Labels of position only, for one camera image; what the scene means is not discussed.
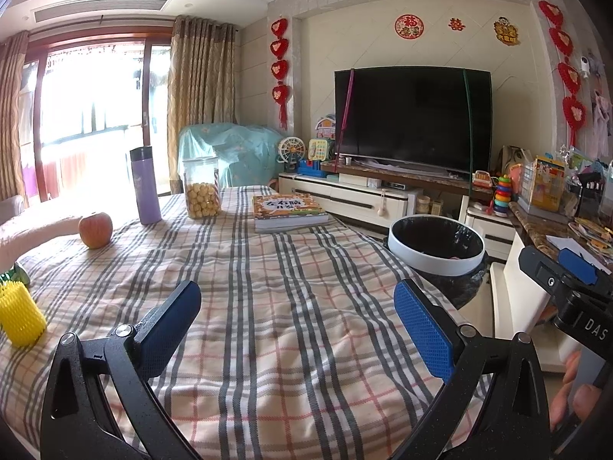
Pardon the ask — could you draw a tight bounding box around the clear cookie jar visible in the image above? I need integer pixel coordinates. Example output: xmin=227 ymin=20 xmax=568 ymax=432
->
xmin=183 ymin=156 xmax=223 ymax=219

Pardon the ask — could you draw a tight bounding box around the cartoon figure wall decal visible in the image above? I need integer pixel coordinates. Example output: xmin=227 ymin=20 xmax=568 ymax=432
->
xmin=494 ymin=16 xmax=521 ymax=46

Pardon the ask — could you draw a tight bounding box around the beige patterned curtain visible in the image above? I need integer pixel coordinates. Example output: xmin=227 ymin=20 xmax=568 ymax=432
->
xmin=167 ymin=16 xmax=239 ymax=183
xmin=0 ymin=31 xmax=30 ymax=202

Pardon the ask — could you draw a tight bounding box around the yellow foam fruit net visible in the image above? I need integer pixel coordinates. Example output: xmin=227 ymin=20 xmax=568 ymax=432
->
xmin=0 ymin=282 xmax=48 ymax=348

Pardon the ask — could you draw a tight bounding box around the ceiling air vent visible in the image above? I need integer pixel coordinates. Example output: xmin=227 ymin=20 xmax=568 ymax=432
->
xmin=33 ymin=0 xmax=168 ymax=22

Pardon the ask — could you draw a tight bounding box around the pink sofa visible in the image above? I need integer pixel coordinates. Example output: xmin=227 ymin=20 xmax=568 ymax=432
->
xmin=0 ymin=195 xmax=92 ymax=269

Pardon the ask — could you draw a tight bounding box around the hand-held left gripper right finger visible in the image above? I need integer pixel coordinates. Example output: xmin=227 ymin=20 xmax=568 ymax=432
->
xmin=393 ymin=279 xmax=551 ymax=460

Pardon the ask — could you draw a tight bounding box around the purple thermos bottle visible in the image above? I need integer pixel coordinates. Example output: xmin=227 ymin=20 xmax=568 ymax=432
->
xmin=129 ymin=146 xmax=162 ymax=225

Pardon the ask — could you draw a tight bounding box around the clear acrylic organizer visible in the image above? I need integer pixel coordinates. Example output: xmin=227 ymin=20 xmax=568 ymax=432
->
xmin=562 ymin=168 xmax=613 ymax=219

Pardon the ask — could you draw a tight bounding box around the glass balcony door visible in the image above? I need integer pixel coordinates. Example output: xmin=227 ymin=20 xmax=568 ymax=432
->
xmin=24 ymin=26 xmax=173 ymax=202

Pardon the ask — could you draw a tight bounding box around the green patterned packet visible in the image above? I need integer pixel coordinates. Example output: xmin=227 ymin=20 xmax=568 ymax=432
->
xmin=0 ymin=263 xmax=30 ymax=287

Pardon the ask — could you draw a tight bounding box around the blue toy block set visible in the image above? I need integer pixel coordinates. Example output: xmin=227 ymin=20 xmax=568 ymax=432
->
xmin=297 ymin=158 xmax=333 ymax=179

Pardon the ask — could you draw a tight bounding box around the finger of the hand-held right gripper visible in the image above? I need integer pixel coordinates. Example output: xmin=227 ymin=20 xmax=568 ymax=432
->
xmin=558 ymin=248 xmax=613 ymax=291
xmin=518 ymin=246 xmax=582 ymax=307

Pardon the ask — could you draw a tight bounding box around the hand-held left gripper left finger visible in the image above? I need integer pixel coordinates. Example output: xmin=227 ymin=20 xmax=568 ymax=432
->
xmin=41 ymin=279 xmax=203 ymax=460

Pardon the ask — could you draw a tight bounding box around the white waste bin black liner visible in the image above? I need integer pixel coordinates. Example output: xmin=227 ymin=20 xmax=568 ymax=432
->
xmin=387 ymin=215 xmax=489 ymax=310

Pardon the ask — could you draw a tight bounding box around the rainbow stacking ring toy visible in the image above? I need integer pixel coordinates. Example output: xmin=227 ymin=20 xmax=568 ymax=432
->
xmin=493 ymin=175 xmax=512 ymax=216

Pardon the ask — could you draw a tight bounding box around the white television cabinet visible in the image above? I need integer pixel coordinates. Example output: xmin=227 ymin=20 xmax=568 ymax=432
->
xmin=278 ymin=160 xmax=518 ymax=262

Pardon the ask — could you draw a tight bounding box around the person's right hand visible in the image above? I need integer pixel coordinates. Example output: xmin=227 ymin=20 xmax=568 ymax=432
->
xmin=550 ymin=350 xmax=605 ymax=432

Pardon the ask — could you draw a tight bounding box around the teal covered armchair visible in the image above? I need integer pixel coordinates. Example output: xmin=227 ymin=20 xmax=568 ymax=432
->
xmin=178 ymin=123 xmax=288 ymax=187

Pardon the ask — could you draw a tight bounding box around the white printed bag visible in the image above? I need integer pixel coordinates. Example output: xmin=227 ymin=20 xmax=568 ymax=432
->
xmin=500 ymin=145 xmax=532 ymax=178

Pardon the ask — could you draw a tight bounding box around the yellow picture book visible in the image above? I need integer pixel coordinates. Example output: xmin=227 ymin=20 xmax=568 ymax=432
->
xmin=520 ymin=156 xmax=566 ymax=212

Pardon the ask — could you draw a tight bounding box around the plaid blanket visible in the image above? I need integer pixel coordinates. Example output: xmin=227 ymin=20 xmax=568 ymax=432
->
xmin=0 ymin=184 xmax=494 ymax=460

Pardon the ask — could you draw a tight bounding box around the white paper sheet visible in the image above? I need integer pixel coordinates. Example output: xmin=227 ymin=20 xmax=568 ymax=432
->
xmin=546 ymin=235 xmax=609 ymax=269

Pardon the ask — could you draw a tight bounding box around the apple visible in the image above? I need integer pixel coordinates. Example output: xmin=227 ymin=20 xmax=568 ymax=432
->
xmin=79 ymin=211 xmax=114 ymax=250

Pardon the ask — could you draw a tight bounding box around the red heart hanging decoration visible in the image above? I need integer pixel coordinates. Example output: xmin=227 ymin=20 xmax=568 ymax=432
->
xmin=539 ymin=0 xmax=587 ymax=147
xmin=270 ymin=18 xmax=290 ymax=130

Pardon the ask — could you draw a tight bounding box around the round red wall decal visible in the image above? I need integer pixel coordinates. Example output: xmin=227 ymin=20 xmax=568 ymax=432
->
xmin=395 ymin=14 xmax=423 ymax=39

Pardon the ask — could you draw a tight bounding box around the black television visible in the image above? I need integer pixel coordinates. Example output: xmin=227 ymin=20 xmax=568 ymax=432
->
xmin=334 ymin=67 xmax=493 ymax=176

